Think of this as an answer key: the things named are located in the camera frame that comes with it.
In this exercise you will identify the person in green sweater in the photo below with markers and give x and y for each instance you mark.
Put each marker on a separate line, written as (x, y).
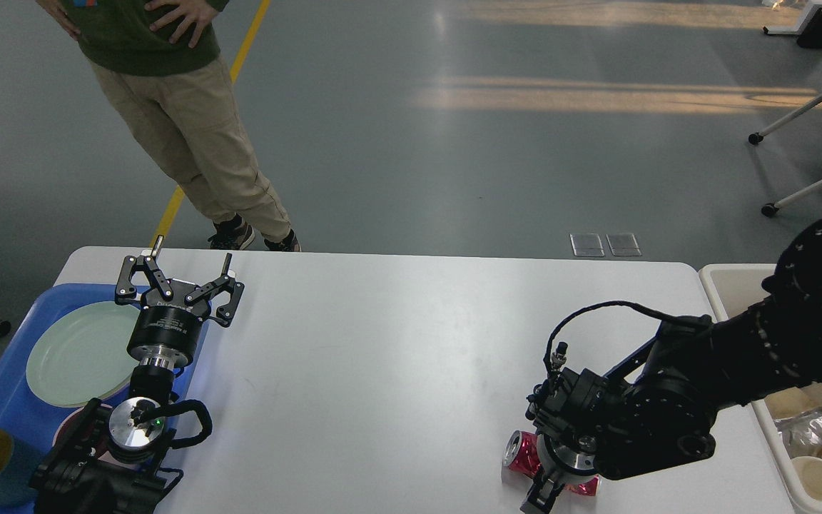
(159, 65)

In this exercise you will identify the brown paper bag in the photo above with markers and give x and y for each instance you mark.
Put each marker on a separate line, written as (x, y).
(793, 401)

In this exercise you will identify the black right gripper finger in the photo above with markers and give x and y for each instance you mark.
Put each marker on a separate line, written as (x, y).
(543, 493)

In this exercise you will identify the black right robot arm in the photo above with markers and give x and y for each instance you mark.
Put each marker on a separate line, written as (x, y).
(654, 410)

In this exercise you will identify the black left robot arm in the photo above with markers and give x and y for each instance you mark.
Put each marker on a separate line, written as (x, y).
(111, 459)

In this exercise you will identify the beige plastic bin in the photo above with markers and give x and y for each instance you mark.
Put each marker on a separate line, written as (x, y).
(731, 288)

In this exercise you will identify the aluminium foil tray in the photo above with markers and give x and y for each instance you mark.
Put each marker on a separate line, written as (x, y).
(801, 434)

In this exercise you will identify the pink mug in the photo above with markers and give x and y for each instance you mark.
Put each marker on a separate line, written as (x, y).
(64, 428)

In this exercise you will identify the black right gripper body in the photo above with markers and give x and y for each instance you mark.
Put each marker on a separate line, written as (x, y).
(558, 459)

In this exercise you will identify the blue plastic tray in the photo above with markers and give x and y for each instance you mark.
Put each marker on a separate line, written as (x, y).
(21, 413)

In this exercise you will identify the crushed red can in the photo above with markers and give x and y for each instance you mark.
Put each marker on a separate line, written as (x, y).
(521, 457)

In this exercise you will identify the mint green plate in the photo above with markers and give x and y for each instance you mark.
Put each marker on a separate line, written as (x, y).
(86, 348)

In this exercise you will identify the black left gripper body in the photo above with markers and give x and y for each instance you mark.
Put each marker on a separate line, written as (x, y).
(170, 325)

